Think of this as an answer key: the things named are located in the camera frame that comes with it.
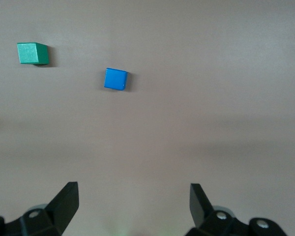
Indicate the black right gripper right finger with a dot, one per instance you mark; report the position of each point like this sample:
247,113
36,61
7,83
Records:
201,211

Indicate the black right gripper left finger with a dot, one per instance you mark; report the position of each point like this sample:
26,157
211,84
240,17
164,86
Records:
61,209

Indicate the blue wooden cube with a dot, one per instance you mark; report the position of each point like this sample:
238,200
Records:
115,79

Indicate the green wooden cube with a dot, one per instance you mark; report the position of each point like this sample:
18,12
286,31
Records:
29,52

